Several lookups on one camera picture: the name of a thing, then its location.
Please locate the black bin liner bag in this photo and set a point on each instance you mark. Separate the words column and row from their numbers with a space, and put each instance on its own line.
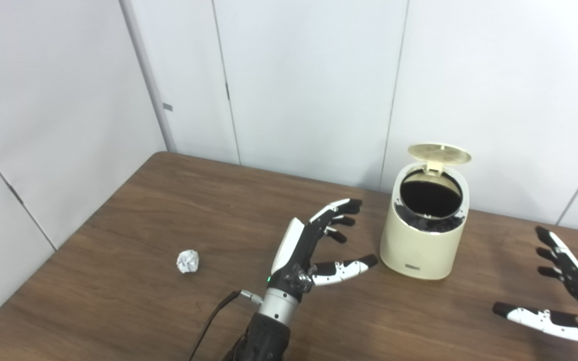
column 429, row 200

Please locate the cream desktop trash bin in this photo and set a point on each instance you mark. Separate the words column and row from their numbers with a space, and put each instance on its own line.
column 417, row 250

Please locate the round cream bin lid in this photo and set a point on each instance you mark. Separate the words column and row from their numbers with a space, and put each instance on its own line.
column 439, row 153

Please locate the white paper ball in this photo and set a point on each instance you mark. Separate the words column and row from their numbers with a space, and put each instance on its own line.
column 188, row 261

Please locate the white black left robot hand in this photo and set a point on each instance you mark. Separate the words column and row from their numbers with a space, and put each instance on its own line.
column 296, row 255

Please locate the grey wall corner post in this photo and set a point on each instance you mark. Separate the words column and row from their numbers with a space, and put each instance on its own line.
column 151, row 80

